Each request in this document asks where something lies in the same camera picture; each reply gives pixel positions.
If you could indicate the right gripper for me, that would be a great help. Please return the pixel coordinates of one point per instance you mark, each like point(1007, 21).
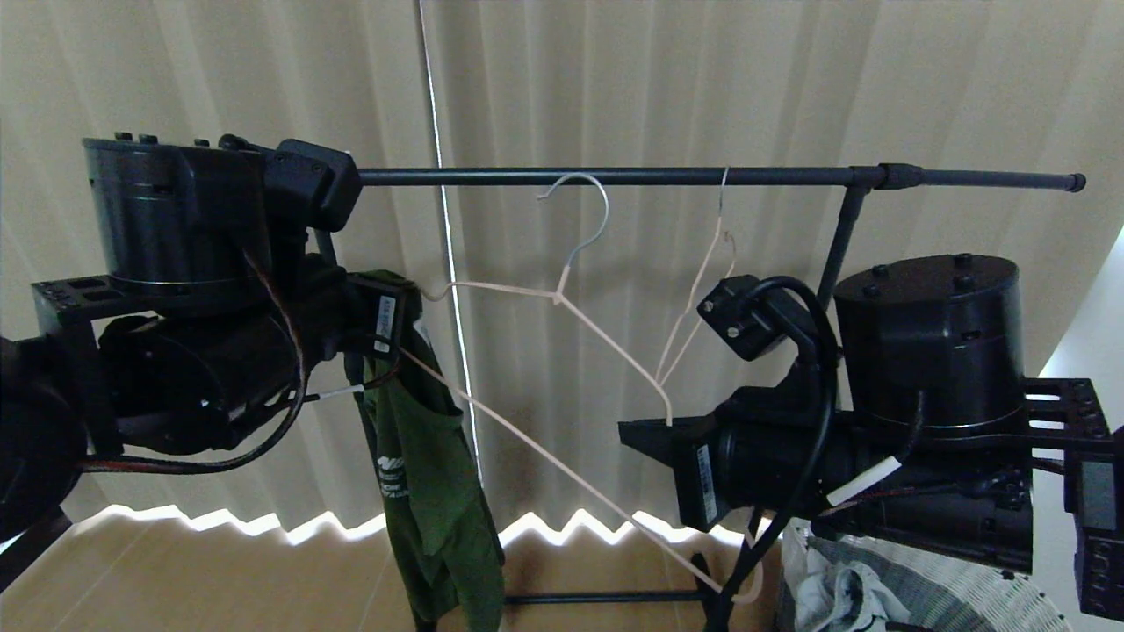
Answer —
point(773, 456)

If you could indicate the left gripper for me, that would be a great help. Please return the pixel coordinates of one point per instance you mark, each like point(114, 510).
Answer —
point(193, 377)

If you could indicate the green long-sleeved shirt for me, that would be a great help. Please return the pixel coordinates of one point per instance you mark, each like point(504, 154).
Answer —
point(430, 491)

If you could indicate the pink clothes hanger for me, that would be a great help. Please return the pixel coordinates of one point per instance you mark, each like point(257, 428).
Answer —
point(722, 202)
point(559, 297)

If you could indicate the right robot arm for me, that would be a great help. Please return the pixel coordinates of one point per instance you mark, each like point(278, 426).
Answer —
point(931, 351)

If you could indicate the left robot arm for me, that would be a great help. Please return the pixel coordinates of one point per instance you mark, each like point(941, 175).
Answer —
point(176, 219)

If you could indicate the white laundry basket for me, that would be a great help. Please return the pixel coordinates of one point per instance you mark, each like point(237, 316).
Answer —
point(966, 597)

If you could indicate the black clothes rack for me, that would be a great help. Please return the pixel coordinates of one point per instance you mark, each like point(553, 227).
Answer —
point(615, 176)

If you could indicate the pale grey shorts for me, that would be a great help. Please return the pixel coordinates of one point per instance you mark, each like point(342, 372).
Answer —
point(843, 597)

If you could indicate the beige curtain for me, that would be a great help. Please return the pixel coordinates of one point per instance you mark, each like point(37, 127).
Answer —
point(615, 70)

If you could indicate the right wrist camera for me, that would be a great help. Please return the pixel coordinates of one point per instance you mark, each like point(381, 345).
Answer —
point(746, 316)

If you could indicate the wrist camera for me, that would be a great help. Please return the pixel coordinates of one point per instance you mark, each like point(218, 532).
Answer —
point(307, 180)
point(746, 316)

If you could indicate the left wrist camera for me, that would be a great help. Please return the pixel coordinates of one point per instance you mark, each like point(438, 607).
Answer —
point(307, 180)

